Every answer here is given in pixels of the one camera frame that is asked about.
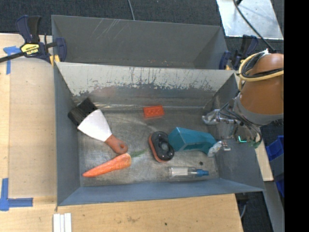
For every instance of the grey metal bin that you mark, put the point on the grey metal bin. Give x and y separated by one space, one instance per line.
135 45

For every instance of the teal box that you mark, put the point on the teal box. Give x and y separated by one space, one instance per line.
190 139

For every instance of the clear bottle with blue cap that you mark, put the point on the clear bottle with blue cap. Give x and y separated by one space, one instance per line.
179 172

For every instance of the orange toy carrot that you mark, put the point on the orange toy carrot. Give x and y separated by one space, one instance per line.
111 165

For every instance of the black and orange oval sponge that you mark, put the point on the black and orange oval sponge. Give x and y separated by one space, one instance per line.
161 147

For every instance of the pale wood board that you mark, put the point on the pale wood board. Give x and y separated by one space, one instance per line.
32 129

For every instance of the orange-red toy brick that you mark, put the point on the orange-red toy brick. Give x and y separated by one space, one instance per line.
153 111

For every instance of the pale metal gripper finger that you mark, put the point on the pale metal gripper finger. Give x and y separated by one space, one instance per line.
218 147
211 117

